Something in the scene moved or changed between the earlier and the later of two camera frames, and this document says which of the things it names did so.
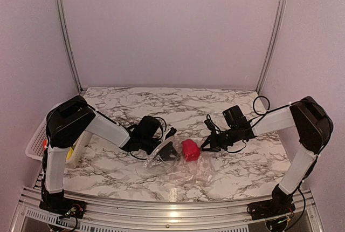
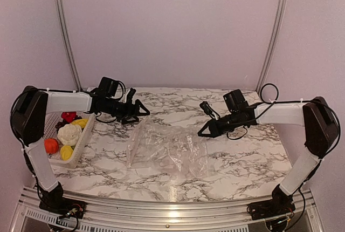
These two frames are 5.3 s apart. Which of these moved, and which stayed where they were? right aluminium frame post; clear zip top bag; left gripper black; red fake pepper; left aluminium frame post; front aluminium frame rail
Moved: clear zip top bag; red fake pepper; left gripper black
Stayed: right aluminium frame post; left aluminium frame post; front aluminium frame rail
